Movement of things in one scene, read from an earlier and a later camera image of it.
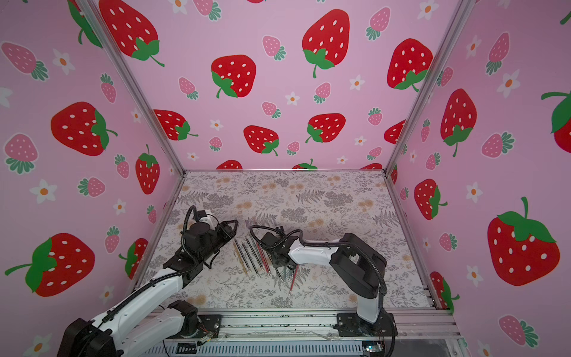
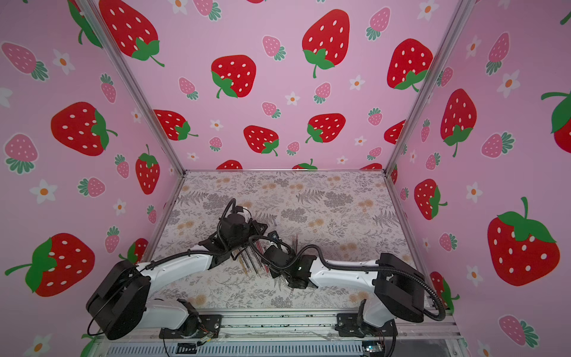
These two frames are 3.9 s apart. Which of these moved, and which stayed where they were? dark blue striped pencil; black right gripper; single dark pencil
Moved: black right gripper
Stayed: single dark pencil; dark blue striped pencil
